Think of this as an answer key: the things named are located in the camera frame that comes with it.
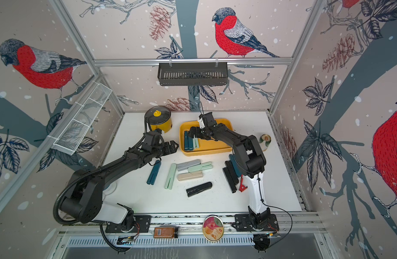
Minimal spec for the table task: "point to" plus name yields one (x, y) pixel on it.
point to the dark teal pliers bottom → (190, 143)
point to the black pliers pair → (231, 176)
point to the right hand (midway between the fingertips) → (195, 132)
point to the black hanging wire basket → (192, 73)
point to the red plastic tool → (241, 187)
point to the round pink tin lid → (213, 228)
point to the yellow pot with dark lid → (159, 117)
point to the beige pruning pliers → (190, 175)
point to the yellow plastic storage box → (206, 147)
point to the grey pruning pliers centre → (185, 166)
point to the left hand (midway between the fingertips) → (175, 144)
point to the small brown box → (164, 232)
